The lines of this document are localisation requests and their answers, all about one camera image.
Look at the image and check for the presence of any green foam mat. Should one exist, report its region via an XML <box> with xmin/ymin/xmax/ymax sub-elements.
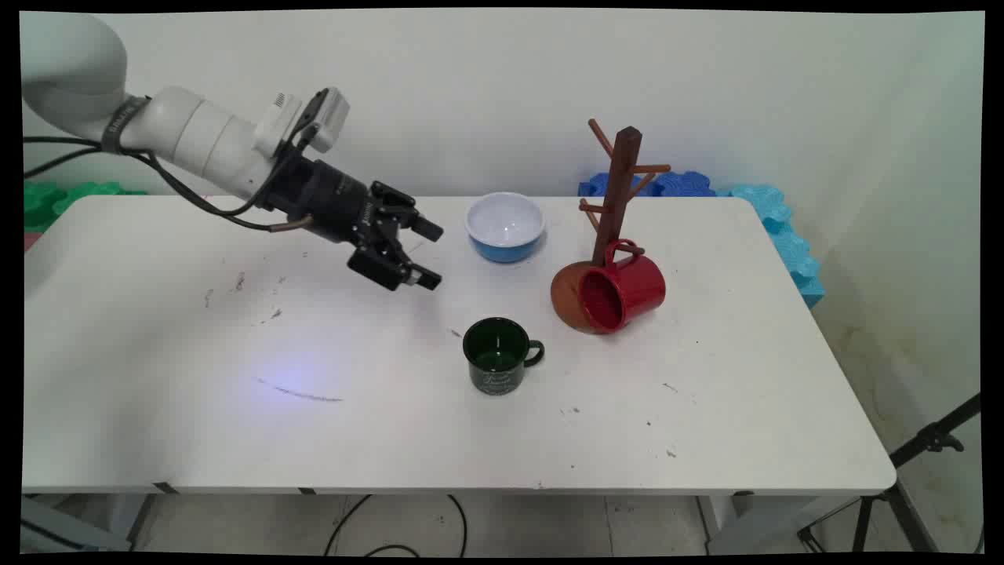
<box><xmin>24</xmin><ymin>180</ymin><xmax>150</xmax><ymax>234</ymax></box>

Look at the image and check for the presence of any dark blue foam mat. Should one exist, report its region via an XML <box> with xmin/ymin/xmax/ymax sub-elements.
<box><xmin>578</xmin><ymin>171</ymin><xmax>718</xmax><ymax>199</ymax></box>

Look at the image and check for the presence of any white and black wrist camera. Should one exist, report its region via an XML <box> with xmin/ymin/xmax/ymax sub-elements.
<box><xmin>300</xmin><ymin>86</ymin><xmax>351</xmax><ymax>155</ymax></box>

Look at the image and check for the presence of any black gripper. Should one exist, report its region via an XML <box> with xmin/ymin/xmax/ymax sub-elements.
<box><xmin>263</xmin><ymin>151</ymin><xmax>445</xmax><ymax>293</ymax></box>

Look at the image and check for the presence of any dark green mug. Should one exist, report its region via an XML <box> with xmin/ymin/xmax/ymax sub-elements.
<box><xmin>462</xmin><ymin>317</ymin><xmax>545</xmax><ymax>396</ymax></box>

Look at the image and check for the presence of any black floor cable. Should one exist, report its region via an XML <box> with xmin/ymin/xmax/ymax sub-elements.
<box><xmin>324</xmin><ymin>494</ymin><xmax>469</xmax><ymax>558</ymax></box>

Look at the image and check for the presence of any brown wooden mug tree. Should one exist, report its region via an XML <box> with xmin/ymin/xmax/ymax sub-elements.
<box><xmin>551</xmin><ymin>119</ymin><xmax>672</xmax><ymax>336</ymax></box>

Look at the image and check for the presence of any black velcro strap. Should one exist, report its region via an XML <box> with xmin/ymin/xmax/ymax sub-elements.
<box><xmin>100</xmin><ymin>95</ymin><xmax>151</xmax><ymax>155</ymax></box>

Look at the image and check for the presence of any grey table leg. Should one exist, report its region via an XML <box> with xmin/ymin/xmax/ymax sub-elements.
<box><xmin>22</xmin><ymin>493</ymin><xmax>158</xmax><ymax>552</ymax></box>
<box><xmin>698</xmin><ymin>494</ymin><xmax>864</xmax><ymax>555</ymax></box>

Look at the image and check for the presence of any light blue foam mat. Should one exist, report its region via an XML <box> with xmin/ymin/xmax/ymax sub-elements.
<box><xmin>714</xmin><ymin>183</ymin><xmax>825</xmax><ymax>308</ymax></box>

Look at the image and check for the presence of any black camera cable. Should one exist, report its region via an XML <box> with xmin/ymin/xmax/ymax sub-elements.
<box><xmin>24</xmin><ymin>88</ymin><xmax>330</xmax><ymax>217</ymax></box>

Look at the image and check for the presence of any black tripod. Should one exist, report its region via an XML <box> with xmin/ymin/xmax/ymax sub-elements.
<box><xmin>798</xmin><ymin>392</ymin><xmax>982</xmax><ymax>554</ymax></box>

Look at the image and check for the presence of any red mug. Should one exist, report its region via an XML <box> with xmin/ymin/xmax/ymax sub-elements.
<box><xmin>579</xmin><ymin>239</ymin><xmax>668</xmax><ymax>333</ymax></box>

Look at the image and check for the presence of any blue and white bowl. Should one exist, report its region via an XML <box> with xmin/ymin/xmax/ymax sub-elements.
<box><xmin>464</xmin><ymin>192</ymin><xmax>547</xmax><ymax>264</ymax></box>

